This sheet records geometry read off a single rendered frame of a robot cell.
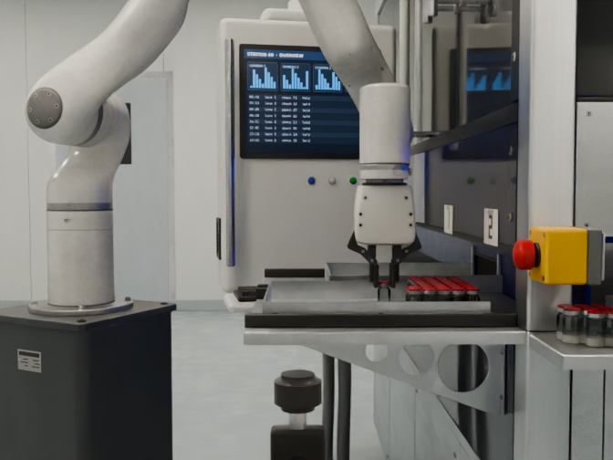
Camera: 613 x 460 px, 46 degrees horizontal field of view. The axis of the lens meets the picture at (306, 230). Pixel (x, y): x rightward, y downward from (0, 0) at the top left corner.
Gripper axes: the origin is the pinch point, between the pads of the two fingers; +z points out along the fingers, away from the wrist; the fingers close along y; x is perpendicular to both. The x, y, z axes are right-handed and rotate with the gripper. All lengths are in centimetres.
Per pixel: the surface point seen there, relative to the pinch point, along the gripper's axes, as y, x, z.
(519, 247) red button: -14.6, 27.1, -6.7
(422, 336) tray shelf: -3.5, 19.0, 6.6
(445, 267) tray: -19.3, -45.7, 3.7
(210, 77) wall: 98, -535, -116
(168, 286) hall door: 137, -534, 72
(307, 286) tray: 12.7, -11.4, 3.4
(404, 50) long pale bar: -11, -57, -48
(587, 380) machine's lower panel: -26.6, 20.3, 12.6
